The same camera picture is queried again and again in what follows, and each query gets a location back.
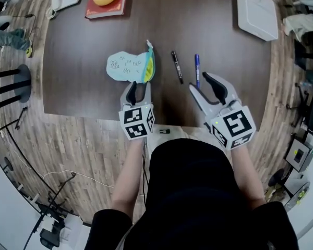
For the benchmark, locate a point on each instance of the black stand foot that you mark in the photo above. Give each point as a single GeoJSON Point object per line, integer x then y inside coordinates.
{"type": "Point", "coordinates": [21, 117]}

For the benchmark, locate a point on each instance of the white flat box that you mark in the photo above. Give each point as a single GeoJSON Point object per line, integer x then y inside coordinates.
{"type": "Point", "coordinates": [255, 12]}

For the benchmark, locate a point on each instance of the person's left forearm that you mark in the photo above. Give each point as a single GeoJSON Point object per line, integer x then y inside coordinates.
{"type": "Point", "coordinates": [125, 176]}

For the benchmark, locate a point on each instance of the grey equipment box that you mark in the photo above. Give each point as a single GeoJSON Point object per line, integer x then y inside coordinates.
{"type": "Point", "coordinates": [300, 155]}

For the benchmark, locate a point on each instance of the white whiteboard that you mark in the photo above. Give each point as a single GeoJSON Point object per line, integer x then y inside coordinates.
{"type": "Point", "coordinates": [5, 204]}

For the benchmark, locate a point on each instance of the white round device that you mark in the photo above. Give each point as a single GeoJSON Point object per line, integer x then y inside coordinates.
{"type": "Point", "coordinates": [0, 22]}

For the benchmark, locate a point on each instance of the person's right forearm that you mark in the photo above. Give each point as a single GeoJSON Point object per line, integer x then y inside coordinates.
{"type": "Point", "coordinates": [246, 173]}

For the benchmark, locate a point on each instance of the red hardcover book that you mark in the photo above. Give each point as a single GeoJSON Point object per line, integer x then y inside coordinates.
{"type": "Point", "coordinates": [104, 12]}

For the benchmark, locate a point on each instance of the blue pen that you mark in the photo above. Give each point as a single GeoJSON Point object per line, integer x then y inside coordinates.
{"type": "Point", "coordinates": [197, 66]}

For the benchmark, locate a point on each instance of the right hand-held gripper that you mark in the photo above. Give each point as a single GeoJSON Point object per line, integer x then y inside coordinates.
{"type": "Point", "coordinates": [234, 126]}

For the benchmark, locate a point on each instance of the black pen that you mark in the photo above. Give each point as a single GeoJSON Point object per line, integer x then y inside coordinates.
{"type": "Point", "coordinates": [177, 66]}

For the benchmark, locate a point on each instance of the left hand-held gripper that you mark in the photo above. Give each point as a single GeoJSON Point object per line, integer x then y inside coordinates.
{"type": "Point", "coordinates": [135, 121]}

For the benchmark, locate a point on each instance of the person's black top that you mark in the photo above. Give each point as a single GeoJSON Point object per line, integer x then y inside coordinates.
{"type": "Point", "coordinates": [193, 191]}

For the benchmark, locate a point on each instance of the light blue pencil pouch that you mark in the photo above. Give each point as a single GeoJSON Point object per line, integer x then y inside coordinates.
{"type": "Point", "coordinates": [125, 66]}

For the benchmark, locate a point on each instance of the black floor stand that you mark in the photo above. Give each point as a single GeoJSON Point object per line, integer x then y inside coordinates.
{"type": "Point", "coordinates": [50, 233]}

